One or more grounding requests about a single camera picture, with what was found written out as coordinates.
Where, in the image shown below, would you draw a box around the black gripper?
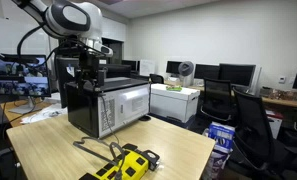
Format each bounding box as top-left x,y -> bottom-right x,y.
74,49 -> 106,93

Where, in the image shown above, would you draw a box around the white papers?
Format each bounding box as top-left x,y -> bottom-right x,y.
20,102 -> 68,125

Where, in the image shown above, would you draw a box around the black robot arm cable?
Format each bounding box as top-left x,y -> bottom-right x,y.
16,23 -> 61,69

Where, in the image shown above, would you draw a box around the green flat object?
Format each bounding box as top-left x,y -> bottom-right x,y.
165,85 -> 184,92

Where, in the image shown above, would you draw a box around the grey desk fan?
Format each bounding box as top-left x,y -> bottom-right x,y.
177,60 -> 196,88

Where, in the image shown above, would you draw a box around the red white box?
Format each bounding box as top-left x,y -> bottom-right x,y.
266,109 -> 284,140

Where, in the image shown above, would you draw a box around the white purple printed bag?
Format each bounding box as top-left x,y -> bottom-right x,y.
202,148 -> 231,180

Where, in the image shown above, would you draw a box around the thin black microwave cord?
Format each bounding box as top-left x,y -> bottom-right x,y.
100,94 -> 121,145

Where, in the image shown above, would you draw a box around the white storage box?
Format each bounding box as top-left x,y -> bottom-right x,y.
149,83 -> 201,125

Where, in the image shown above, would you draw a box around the blue white carton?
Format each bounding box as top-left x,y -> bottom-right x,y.
207,121 -> 236,154

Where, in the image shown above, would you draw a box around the grey cable with plug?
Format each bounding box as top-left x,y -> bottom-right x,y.
72,135 -> 127,180

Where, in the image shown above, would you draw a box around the large black monitor back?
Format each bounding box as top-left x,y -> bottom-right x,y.
54,55 -> 82,109

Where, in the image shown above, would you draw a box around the small black chair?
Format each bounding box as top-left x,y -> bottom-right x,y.
149,73 -> 165,85

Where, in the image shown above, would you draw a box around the monitor showing camera views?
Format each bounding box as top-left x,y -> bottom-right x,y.
0,54 -> 52,116

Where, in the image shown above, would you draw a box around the white wall cabinet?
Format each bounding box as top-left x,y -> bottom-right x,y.
101,16 -> 127,43

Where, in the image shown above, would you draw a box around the white board panel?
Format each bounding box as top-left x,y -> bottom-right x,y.
139,59 -> 156,77

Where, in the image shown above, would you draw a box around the black mesh office chair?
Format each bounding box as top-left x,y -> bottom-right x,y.
199,77 -> 237,125

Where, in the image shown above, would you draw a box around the black microwave oven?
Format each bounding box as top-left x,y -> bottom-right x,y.
65,76 -> 153,140

